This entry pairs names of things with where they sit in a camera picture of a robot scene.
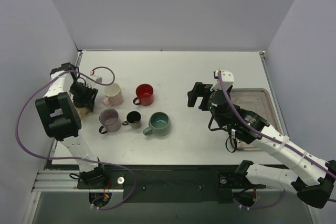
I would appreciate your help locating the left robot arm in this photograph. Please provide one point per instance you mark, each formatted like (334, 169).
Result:
(61, 121)

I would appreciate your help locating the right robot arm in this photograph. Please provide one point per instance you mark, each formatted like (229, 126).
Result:
(310, 178)

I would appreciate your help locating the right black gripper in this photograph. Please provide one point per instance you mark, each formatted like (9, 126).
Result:
(200, 94)

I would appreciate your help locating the pink ceramic mug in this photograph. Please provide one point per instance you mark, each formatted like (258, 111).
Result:
(113, 95)

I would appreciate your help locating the green glazed mug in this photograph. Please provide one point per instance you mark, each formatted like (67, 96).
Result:
(159, 125)

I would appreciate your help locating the lilac ceramic mug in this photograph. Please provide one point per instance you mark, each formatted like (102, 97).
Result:
(110, 121)

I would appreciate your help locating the red enamel mug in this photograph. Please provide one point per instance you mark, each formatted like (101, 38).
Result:
(144, 95)

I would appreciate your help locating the brown speckled mug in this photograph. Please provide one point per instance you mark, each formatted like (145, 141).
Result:
(133, 119)

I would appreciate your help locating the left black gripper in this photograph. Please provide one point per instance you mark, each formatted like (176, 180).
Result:
(85, 98)

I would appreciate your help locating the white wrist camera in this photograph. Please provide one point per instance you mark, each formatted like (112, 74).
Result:
(94, 79)
(225, 76)

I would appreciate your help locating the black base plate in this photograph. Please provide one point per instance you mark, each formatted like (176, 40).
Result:
(168, 184)

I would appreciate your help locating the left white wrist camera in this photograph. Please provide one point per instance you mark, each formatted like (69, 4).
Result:
(94, 79)

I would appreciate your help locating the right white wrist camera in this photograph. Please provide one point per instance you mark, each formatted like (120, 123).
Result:
(225, 76)

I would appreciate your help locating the aluminium frame rail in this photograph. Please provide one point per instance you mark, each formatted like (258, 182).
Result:
(63, 181)

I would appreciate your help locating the beige ceramic mug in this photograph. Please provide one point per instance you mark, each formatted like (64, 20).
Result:
(82, 111)

